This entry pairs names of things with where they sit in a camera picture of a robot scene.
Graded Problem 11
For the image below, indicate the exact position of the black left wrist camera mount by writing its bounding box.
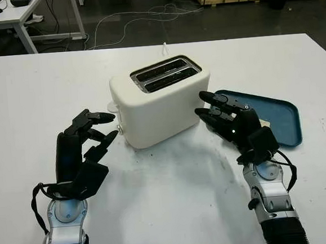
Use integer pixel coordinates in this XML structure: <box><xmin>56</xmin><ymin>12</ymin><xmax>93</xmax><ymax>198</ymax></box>
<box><xmin>70</xmin><ymin>158</ymin><xmax>112</xmax><ymax>202</ymax></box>

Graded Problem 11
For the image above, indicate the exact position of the white office desk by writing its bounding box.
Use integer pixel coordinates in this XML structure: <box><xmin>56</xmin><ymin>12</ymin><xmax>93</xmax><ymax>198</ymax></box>
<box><xmin>0</xmin><ymin>0</ymin><xmax>89</xmax><ymax>57</ymax></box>

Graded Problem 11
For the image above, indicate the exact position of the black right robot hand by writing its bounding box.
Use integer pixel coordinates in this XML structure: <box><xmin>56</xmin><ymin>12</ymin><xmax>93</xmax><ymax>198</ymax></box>
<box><xmin>193</xmin><ymin>86</ymin><xmax>265</xmax><ymax>157</ymax></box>

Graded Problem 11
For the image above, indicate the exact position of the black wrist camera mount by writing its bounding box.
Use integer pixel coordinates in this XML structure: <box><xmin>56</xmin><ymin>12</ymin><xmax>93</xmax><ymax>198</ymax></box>
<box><xmin>247</xmin><ymin>125</ymin><xmax>281</xmax><ymax>165</ymax></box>
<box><xmin>70</xmin><ymin>158</ymin><xmax>112</xmax><ymax>202</ymax></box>

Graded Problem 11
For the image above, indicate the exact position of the white cable on floor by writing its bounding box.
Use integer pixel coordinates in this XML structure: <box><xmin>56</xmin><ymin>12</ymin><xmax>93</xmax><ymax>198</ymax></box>
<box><xmin>83</xmin><ymin>0</ymin><xmax>207</xmax><ymax>51</ymax></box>

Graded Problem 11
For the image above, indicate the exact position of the white crumpled cloth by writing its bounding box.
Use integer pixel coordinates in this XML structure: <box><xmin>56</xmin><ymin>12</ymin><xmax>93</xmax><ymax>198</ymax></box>
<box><xmin>24</xmin><ymin>14</ymin><xmax>44</xmax><ymax>25</ymax></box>

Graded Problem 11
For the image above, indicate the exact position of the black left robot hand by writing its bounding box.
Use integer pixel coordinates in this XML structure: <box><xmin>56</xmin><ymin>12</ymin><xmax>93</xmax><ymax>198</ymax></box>
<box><xmin>50</xmin><ymin>106</ymin><xmax>123</xmax><ymax>196</ymax></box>

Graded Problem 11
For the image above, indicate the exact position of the black flat device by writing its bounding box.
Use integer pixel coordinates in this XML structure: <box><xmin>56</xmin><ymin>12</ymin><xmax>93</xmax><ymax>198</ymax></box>
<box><xmin>10</xmin><ymin>0</ymin><xmax>34</xmax><ymax>7</ymax></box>

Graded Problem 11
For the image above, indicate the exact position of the blue plastic tray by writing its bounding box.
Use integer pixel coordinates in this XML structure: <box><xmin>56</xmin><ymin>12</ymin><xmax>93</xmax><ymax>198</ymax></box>
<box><xmin>208</xmin><ymin>83</ymin><xmax>303</xmax><ymax>155</ymax></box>

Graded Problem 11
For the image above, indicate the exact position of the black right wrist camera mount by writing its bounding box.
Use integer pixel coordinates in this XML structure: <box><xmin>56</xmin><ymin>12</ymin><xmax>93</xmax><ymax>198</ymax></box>
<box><xmin>247</xmin><ymin>125</ymin><xmax>281</xmax><ymax>165</ymax></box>

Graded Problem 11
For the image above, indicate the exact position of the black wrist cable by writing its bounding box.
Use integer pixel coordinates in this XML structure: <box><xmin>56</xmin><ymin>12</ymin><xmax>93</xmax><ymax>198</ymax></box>
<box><xmin>235</xmin><ymin>145</ymin><xmax>300</xmax><ymax>199</ymax></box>
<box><xmin>29</xmin><ymin>180</ymin><xmax>65</xmax><ymax>235</ymax></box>

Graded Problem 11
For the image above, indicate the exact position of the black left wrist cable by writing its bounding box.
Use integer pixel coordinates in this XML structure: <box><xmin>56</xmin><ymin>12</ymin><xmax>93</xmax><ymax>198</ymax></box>
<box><xmin>29</xmin><ymin>180</ymin><xmax>65</xmax><ymax>235</ymax></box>

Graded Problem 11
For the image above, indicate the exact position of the white two-slot toaster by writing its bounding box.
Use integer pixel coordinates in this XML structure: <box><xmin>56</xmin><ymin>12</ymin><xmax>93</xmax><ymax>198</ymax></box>
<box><xmin>107</xmin><ymin>52</ymin><xmax>217</xmax><ymax>152</ymax></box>

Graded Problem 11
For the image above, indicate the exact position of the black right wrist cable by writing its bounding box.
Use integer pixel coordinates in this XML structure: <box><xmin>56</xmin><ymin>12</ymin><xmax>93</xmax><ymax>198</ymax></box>
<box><xmin>235</xmin><ymin>145</ymin><xmax>300</xmax><ymax>199</ymax></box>

